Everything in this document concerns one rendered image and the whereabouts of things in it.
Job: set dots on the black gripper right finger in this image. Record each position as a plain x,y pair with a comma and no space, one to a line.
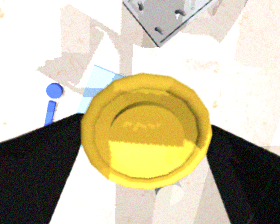
247,177

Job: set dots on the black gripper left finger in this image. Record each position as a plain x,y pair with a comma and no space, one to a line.
34,170

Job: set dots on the yellow plate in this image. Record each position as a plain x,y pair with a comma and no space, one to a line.
145,130

